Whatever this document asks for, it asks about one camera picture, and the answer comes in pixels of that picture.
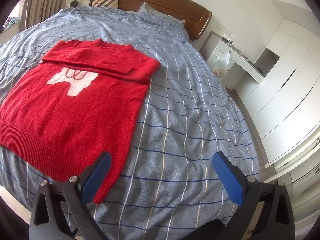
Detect clutter on window sill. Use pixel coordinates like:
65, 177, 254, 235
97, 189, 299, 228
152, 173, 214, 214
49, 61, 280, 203
3, 16, 21, 29

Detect white built-in desk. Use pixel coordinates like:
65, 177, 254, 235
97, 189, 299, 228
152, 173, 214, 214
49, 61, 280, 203
200, 32, 280, 90

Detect white bed pillow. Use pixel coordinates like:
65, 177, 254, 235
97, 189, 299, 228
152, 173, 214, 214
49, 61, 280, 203
137, 2, 185, 27

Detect beige pleated curtain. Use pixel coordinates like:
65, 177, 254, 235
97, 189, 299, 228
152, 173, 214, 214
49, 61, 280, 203
19, 0, 67, 31

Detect white wardrobe cabinets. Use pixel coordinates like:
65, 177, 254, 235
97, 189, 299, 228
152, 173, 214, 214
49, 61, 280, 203
241, 0, 320, 213

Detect white plastic bag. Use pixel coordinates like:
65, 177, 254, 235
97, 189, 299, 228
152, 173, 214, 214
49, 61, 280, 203
211, 51, 231, 77

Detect red knit sweater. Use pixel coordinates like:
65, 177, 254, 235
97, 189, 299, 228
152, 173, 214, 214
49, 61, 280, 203
1, 39, 160, 204

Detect brown wooden headboard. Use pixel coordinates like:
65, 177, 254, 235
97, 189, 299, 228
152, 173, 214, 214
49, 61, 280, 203
89, 0, 213, 42

